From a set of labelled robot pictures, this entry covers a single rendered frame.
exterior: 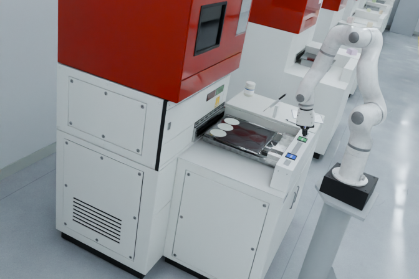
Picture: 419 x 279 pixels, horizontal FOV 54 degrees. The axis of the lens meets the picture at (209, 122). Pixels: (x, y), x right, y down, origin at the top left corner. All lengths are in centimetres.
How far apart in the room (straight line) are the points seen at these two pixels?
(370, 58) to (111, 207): 162
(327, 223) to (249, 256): 47
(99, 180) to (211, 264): 84
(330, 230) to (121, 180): 120
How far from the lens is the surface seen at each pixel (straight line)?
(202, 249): 256
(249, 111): 271
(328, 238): 247
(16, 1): 317
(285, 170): 215
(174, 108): 206
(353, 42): 211
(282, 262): 306
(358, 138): 220
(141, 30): 197
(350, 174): 228
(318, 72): 231
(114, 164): 232
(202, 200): 236
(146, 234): 243
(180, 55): 188
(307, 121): 243
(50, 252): 290
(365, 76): 216
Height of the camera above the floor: 199
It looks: 25 degrees down
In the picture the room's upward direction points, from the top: 10 degrees clockwise
